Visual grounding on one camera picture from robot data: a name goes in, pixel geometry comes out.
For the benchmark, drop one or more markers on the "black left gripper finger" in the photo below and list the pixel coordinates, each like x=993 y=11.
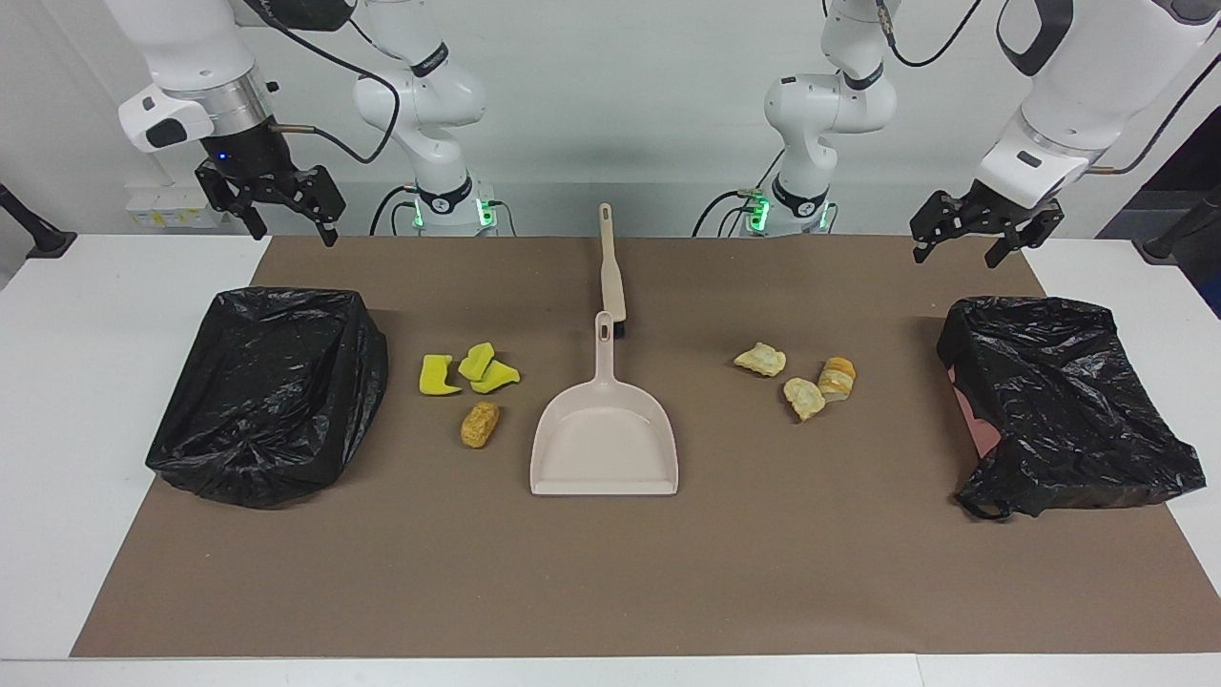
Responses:
x=1025 y=243
x=940 y=218

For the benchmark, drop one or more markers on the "beige plastic dustpan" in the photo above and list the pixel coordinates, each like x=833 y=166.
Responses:
x=604 y=448

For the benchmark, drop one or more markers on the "loose black trash bag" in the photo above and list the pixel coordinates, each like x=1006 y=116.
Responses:
x=1059 y=401

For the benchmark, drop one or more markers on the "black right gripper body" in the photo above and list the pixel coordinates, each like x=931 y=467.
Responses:
x=250 y=162

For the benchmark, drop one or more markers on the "yellow sponge piece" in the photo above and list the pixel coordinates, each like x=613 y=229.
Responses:
x=437 y=377
x=476 y=362
x=494 y=378

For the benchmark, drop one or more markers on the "golden croissant piece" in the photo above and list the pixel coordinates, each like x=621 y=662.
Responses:
x=838 y=378

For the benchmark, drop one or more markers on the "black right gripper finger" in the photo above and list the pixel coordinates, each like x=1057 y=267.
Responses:
x=229 y=196
x=324 y=196

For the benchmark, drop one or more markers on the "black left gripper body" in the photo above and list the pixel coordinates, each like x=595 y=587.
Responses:
x=1002 y=212

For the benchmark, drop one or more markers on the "beige hand brush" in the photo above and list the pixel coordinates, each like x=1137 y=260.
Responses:
x=611 y=277

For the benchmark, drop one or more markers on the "bin covered by black bag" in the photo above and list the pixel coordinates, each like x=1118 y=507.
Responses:
x=267 y=401

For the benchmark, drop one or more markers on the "brown table mat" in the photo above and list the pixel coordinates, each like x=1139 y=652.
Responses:
x=610 y=572

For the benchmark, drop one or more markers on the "brown fried nugget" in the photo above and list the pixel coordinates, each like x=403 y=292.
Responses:
x=480 y=426

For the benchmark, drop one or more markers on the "black stand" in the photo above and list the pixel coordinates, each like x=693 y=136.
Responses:
x=50 y=245
x=1183 y=234

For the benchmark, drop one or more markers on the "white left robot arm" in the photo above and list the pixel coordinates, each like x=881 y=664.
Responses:
x=830 y=105

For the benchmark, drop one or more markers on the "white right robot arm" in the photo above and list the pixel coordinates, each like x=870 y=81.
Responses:
x=420 y=95

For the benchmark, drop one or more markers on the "pink trash bin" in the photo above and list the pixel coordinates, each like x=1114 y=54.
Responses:
x=981 y=429

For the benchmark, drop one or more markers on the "white wall socket box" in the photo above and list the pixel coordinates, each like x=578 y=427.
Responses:
x=162 y=210

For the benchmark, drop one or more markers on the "pale fried dumpling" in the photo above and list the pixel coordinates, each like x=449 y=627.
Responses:
x=803 y=397
x=761 y=360

